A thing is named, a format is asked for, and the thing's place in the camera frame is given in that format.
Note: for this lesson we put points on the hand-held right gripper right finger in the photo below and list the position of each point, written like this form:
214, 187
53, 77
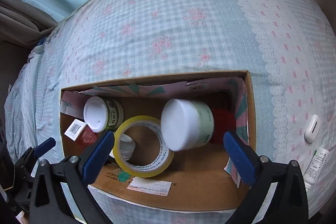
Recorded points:
239, 158

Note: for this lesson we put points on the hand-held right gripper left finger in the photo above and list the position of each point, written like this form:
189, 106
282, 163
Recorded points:
98, 155

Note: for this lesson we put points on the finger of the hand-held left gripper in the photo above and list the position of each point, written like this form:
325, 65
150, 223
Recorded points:
44, 146

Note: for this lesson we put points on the small red box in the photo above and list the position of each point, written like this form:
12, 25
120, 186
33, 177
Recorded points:
80, 132

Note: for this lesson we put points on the red and silver can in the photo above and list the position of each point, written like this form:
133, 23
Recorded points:
224, 121

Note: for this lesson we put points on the white tin with green label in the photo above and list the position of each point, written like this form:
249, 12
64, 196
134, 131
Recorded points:
101, 113

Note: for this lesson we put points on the cardboard box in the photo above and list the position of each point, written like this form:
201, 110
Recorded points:
189, 163

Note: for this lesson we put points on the yellow tape roll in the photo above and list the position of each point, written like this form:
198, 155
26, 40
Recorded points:
137, 121

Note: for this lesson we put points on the white round jar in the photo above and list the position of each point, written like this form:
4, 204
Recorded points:
183, 124

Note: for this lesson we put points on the white printed bottle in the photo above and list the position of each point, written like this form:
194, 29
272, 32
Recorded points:
316, 165

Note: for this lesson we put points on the white earbuds case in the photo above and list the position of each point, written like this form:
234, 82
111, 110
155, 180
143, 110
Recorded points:
312, 127

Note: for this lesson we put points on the brown curtain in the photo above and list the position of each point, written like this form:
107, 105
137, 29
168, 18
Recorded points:
23, 22

